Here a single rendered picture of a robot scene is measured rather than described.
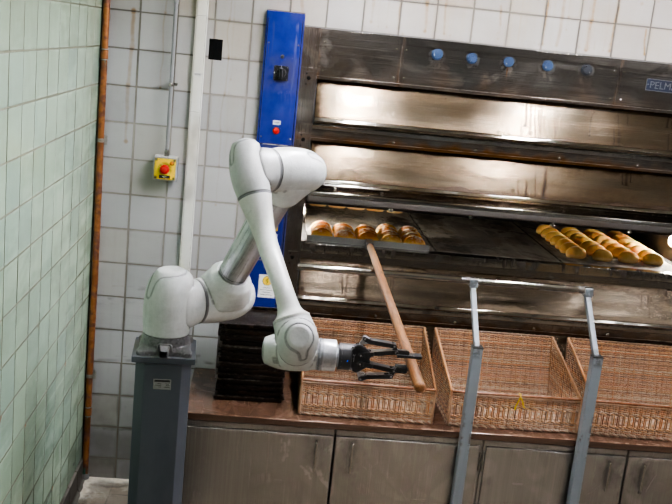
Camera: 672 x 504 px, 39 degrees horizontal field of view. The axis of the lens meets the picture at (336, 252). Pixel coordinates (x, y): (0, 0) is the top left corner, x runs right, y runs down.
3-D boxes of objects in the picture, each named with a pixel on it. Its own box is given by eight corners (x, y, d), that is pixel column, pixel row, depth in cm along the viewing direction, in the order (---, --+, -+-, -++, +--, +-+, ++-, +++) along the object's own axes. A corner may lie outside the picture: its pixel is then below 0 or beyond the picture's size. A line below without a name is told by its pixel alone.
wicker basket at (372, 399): (296, 373, 432) (301, 314, 426) (419, 383, 435) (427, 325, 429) (295, 415, 385) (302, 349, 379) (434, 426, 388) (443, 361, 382)
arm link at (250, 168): (250, 187, 272) (288, 187, 281) (235, 130, 277) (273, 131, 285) (227, 205, 282) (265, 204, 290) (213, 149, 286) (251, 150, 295)
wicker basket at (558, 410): (425, 383, 436) (432, 325, 430) (545, 392, 441) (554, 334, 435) (445, 426, 388) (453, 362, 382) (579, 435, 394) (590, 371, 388)
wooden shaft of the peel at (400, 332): (425, 394, 251) (426, 383, 251) (414, 393, 251) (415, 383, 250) (373, 250, 418) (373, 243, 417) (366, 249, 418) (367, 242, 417)
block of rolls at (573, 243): (533, 232, 503) (535, 221, 501) (622, 240, 506) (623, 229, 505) (567, 258, 444) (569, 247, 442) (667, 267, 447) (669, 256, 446)
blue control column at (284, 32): (243, 352, 629) (271, 16, 582) (267, 354, 630) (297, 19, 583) (227, 489, 441) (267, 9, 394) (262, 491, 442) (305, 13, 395)
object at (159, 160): (154, 177, 410) (155, 153, 408) (177, 179, 411) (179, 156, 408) (152, 179, 403) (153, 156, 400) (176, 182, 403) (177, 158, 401)
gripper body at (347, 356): (338, 337, 273) (370, 340, 273) (335, 365, 275) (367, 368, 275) (339, 345, 265) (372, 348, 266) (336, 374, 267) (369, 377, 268)
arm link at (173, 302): (133, 327, 321) (136, 263, 316) (180, 321, 333) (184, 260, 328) (156, 341, 309) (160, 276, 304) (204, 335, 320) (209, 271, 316)
